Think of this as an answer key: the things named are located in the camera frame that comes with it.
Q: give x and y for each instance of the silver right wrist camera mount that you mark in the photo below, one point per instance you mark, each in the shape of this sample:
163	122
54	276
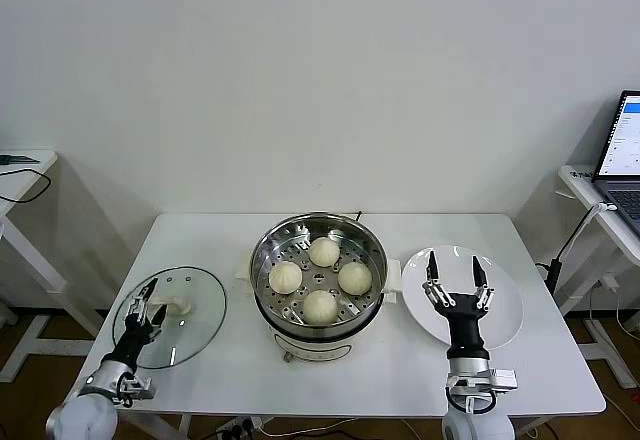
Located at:
502	379

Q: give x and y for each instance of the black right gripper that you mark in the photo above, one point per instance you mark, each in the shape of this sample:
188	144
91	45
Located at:
467	330

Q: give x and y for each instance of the white steamed baozi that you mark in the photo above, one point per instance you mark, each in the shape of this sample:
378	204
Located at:
324	251
285	276
355	278
320	306

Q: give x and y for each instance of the steel steamer pot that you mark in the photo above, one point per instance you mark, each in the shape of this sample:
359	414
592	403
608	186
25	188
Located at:
367	280

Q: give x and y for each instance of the open grey laptop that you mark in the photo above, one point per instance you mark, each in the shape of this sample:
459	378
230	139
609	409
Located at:
622	135

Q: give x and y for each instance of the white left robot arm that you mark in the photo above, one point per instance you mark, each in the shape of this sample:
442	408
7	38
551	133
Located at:
85	417

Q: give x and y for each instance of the white power strip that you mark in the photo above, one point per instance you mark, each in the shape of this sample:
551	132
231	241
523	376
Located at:
240	426

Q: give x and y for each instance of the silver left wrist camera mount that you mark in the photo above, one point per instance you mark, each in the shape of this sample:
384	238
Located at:
137	389

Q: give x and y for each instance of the round glass lid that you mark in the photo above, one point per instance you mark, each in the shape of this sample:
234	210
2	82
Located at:
200	320

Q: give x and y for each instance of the round white plate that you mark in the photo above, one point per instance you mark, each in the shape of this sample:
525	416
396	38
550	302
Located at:
505	310

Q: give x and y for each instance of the white power plug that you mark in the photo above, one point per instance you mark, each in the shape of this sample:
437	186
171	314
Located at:
611	281

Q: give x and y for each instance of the white electric cooker base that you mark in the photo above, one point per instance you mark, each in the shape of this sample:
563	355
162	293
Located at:
320	345

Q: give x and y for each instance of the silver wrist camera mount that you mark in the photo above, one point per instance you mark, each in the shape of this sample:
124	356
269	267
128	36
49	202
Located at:
137	389
502	379

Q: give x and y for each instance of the dark green flat board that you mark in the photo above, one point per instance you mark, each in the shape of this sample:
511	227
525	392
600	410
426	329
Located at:
17	159

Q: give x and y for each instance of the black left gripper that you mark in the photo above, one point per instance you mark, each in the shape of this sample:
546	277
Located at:
134	340

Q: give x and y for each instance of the white side table with laptop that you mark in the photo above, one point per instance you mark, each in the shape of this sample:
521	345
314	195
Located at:
580	182

